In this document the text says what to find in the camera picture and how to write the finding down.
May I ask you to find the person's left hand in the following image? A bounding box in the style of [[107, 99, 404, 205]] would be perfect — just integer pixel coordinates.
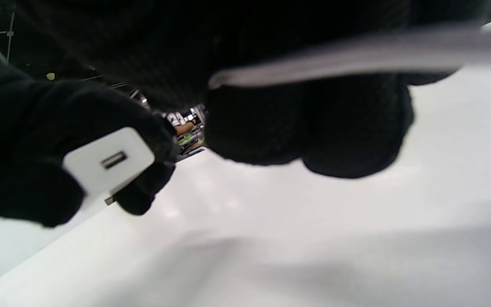
[[0, 29, 181, 228]]

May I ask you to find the person's right hand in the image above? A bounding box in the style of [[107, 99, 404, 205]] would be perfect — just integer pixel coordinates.
[[13, 0, 491, 179]]

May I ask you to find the white USB cable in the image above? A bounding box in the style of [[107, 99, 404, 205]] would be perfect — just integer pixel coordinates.
[[208, 25, 491, 89]]

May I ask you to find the white charger head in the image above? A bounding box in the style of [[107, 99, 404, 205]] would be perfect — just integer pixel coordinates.
[[63, 127, 156, 206]]

